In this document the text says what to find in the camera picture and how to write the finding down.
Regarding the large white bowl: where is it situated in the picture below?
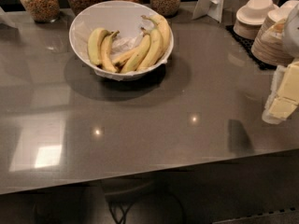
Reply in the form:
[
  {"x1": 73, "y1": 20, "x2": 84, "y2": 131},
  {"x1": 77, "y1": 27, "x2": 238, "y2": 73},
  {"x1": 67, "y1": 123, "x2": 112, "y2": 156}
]
[{"x1": 69, "y1": 1, "x2": 174, "y2": 81}]

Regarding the stack of small bowls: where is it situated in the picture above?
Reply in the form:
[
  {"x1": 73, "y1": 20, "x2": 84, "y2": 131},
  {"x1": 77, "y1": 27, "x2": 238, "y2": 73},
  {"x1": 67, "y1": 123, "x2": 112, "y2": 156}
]
[{"x1": 233, "y1": 0, "x2": 278, "y2": 40}]

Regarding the leftmost greenish yellow banana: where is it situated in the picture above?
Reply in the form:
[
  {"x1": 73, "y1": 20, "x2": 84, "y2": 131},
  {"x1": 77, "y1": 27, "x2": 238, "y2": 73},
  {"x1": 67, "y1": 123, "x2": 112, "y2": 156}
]
[{"x1": 87, "y1": 28, "x2": 110, "y2": 65}]

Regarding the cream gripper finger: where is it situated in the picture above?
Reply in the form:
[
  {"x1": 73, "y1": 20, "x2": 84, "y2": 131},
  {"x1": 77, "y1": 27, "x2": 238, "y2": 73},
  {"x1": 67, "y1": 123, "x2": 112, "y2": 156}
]
[{"x1": 262, "y1": 95, "x2": 298, "y2": 124}]

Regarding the white paper bowl liner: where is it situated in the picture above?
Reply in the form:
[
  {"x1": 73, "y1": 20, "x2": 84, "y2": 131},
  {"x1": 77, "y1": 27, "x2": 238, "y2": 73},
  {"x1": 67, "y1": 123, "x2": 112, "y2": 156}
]
[{"x1": 111, "y1": 35, "x2": 142, "y2": 55}]

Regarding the middle yellow banana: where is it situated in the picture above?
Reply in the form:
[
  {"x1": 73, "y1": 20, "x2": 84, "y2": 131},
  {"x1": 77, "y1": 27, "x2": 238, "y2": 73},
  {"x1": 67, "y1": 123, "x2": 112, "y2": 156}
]
[{"x1": 121, "y1": 28, "x2": 150, "y2": 74}]

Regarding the long yellow banana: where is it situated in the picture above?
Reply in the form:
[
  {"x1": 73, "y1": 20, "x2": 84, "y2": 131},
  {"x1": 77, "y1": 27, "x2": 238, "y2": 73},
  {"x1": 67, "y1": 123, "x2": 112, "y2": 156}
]
[{"x1": 137, "y1": 29, "x2": 164, "y2": 71}]

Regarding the small short yellow banana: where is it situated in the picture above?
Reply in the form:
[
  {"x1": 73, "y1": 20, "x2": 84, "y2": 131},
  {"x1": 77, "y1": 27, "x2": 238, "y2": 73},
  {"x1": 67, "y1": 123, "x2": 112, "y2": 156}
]
[{"x1": 112, "y1": 48, "x2": 136, "y2": 67}]

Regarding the black rubber mat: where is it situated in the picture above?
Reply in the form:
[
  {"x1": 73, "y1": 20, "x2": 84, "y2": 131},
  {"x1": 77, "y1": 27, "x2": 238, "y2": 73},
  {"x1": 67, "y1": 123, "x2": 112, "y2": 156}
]
[{"x1": 225, "y1": 25, "x2": 276, "y2": 70}]

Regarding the stack of paper plates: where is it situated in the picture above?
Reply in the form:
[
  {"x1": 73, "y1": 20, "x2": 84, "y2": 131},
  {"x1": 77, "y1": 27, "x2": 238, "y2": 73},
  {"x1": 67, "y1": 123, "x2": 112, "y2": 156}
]
[{"x1": 251, "y1": 0, "x2": 299, "y2": 66}]

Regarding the left glass cereal jar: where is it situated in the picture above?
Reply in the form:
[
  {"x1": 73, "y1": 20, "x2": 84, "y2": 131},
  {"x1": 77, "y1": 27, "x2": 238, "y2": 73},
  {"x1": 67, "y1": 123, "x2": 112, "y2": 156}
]
[{"x1": 20, "y1": 0, "x2": 60, "y2": 22}]

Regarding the white folded sign stand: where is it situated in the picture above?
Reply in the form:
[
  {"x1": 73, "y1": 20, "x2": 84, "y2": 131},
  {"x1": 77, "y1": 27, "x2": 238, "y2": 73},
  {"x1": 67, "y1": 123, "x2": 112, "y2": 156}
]
[{"x1": 192, "y1": 0, "x2": 226, "y2": 22}]

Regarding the white paper at left edge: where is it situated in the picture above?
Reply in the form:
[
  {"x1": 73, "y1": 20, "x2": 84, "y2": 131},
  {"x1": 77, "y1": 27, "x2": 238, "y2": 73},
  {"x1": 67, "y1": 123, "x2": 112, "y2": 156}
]
[{"x1": 0, "y1": 7, "x2": 16, "y2": 28}]

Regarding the rear right yellow banana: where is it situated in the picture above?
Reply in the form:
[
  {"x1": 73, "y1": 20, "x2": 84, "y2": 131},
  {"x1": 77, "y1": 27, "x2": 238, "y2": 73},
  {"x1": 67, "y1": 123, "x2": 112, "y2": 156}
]
[{"x1": 142, "y1": 14, "x2": 171, "y2": 54}]

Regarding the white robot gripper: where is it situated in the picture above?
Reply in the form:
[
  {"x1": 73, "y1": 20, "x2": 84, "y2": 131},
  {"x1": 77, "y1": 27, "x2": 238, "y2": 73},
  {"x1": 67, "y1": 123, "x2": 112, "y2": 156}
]
[{"x1": 278, "y1": 4, "x2": 299, "y2": 103}]

